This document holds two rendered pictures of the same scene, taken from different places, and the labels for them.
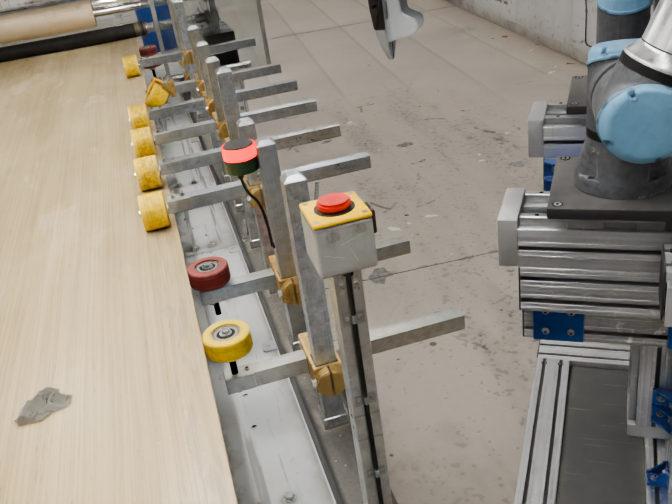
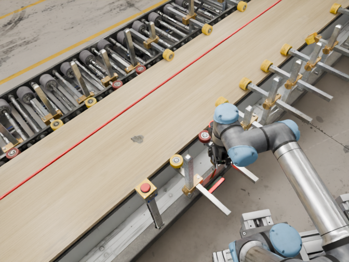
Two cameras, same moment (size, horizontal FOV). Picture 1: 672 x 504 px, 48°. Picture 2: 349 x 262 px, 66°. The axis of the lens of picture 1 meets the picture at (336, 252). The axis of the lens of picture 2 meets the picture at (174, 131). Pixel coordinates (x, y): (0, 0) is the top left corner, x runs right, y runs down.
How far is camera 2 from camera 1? 1.14 m
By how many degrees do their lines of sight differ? 53
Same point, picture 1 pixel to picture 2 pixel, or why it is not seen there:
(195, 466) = (130, 183)
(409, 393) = (290, 191)
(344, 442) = (182, 201)
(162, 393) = (150, 160)
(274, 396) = (203, 170)
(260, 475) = (175, 184)
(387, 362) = not seen: hidden behind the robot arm
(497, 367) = not seen: hidden behind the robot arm
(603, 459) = not seen: outside the picture
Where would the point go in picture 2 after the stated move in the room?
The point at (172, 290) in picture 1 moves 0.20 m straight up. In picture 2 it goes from (190, 133) to (190, 114)
